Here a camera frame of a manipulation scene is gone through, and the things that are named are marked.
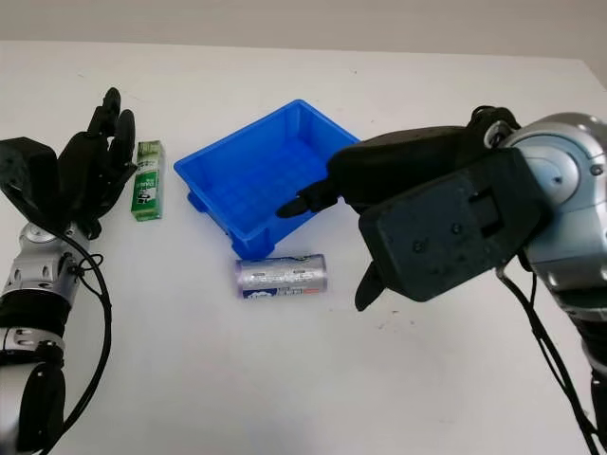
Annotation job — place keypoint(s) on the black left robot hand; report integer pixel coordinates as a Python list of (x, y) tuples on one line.
[(90, 170)]

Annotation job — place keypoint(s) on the blue plastic tray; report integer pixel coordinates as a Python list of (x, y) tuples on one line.
[(256, 180)]

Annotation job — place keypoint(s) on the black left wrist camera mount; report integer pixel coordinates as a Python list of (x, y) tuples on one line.
[(28, 175)]

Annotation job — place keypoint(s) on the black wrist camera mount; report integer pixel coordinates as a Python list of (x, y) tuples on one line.
[(28, 175), (441, 237)]

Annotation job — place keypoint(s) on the purple capped cylindrical bottle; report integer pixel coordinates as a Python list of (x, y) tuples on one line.
[(282, 277)]

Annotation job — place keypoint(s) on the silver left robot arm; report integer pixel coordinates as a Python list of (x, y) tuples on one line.
[(28, 279)]

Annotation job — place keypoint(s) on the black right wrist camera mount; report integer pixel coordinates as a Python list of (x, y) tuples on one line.
[(441, 237)]

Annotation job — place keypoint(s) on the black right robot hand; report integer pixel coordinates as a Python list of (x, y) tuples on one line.
[(403, 161)]

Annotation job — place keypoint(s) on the green carton box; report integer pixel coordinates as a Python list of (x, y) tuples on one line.
[(148, 189)]

